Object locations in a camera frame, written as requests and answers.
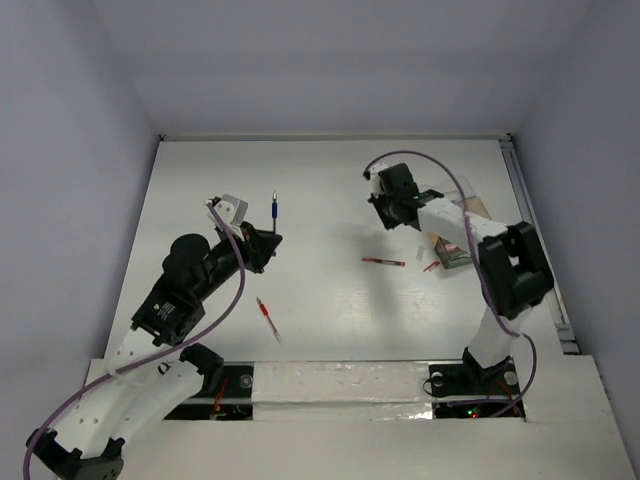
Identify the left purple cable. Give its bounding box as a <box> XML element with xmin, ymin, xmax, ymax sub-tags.
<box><xmin>23</xmin><ymin>202</ymin><xmax>247</xmax><ymax>479</ymax></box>

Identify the blue ballpoint pen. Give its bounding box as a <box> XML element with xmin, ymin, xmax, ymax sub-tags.
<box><xmin>271</xmin><ymin>191</ymin><xmax>279</xmax><ymax>234</ymax></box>

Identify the red pen cap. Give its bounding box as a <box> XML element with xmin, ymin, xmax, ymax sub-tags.
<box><xmin>423</xmin><ymin>261</ymin><xmax>441</xmax><ymax>272</ymax></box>

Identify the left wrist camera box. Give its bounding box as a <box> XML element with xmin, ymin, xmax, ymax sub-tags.
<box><xmin>205</xmin><ymin>194</ymin><xmax>248</xmax><ymax>228</ymax></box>

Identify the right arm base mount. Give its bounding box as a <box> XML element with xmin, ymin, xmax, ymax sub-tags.
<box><xmin>422</xmin><ymin>350</ymin><xmax>526</xmax><ymax>419</ymax></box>

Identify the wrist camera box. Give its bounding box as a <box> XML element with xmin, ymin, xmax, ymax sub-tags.
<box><xmin>363</xmin><ymin>161</ymin><xmax>389</xmax><ymax>196</ymax></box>
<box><xmin>205</xmin><ymin>194</ymin><xmax>248</xmax><ymax>228</ymax></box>

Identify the red ballpoint pen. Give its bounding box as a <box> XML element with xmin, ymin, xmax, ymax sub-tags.
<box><xmin>256</xmin><ymin>296</ymin><xmax>282</xmax><ymax>343</ymax></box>

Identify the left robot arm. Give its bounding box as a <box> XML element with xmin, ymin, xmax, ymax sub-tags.
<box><xmin>22</xmin><ymin>222</ymin><xmax>283</xmax><ymax>479</ymax></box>

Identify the red gel pen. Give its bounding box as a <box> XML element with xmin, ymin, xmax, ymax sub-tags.
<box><xmin>361</xmin><ymin>257</ymin><xmax>406</xmax><ymax>267</ymax></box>

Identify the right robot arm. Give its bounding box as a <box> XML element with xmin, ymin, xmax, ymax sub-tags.
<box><xmin>364</xmin><ymin>163</ymin><xmax>554</xmax><ymax>392</ymax></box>

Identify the clear compartment organizer box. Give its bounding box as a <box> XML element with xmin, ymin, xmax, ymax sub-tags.
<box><xmin>419</xmin><ymin>176</ymin><xmax>493</xmax><ymax>269</ymax></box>

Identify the purple cable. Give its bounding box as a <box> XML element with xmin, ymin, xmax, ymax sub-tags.
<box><xmin>362</xmin><ymin>150</ymin><xmax>539</xmax><ymax>419</ymax></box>
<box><xmin>23</xmin><ymin>202</ymin><xmax>247</xmax><ymax>479</ymax></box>

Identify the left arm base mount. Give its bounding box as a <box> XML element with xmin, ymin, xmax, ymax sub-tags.
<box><xmin>165</xmin><ymin>363</ymin><xmax>254</xmax><ymax>421</ymax></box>

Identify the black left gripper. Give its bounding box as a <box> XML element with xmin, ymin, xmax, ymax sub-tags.
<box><xmin>196</xmin><ymin>219</ymin><xmax>282</xmax><ymax>300</ymax></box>

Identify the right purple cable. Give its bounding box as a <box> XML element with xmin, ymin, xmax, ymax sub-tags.
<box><xmin>362</xmin><ymin>150</ymin><xmax>539</xmax><ymax>419</ymax></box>

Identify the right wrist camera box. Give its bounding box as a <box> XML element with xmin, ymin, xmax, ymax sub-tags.
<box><xmin>363</xmin><ymin>161</ymin><xmax>389</xmax><ymax>196</ymax></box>

